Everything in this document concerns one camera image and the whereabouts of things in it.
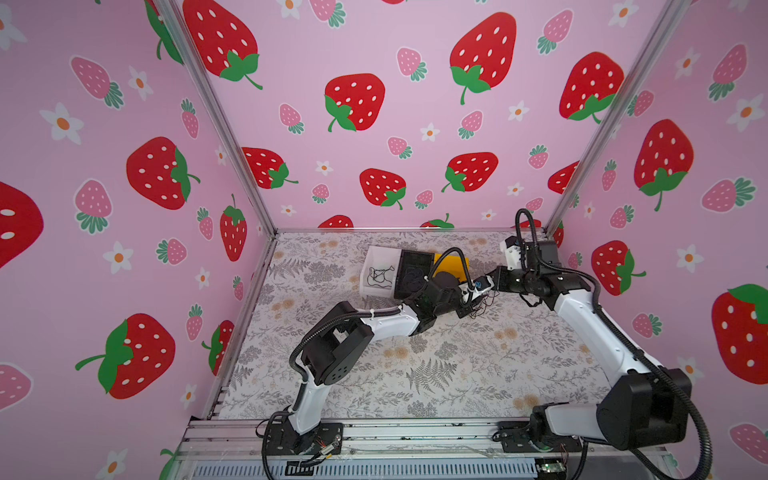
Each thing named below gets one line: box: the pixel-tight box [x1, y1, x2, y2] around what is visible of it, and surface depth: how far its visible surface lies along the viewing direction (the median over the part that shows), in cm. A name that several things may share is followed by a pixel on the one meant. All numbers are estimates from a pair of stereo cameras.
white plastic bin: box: [360, 245, 402, 298], surface depth 106 cm
